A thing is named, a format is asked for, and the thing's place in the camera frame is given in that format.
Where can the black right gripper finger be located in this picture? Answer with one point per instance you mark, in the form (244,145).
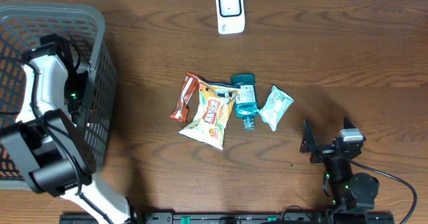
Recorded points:
(308,141)
(348,124)

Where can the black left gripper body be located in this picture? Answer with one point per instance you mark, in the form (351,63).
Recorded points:
(75,87)

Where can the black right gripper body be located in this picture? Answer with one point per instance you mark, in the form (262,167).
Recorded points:
(323,152)

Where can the light green wipes packet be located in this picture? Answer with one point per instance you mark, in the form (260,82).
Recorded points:
(275,106)

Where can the teal mouthwash bottle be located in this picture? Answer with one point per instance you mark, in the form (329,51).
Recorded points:
(246,106)

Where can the yellow snack bag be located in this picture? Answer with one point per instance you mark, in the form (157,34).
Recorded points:
(216,102)

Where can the red brown snack bar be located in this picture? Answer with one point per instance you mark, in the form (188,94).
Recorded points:
(190,85)

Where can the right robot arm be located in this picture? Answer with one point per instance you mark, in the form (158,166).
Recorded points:
(353,194)

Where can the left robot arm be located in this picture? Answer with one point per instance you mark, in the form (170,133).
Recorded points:
(45,144)

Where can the white barcode scanner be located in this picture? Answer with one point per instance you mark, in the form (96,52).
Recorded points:
(230,16)

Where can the grey plastic mesh basket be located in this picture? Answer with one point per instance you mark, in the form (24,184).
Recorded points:
(22,26)

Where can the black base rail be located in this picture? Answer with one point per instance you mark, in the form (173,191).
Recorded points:
(290,217)

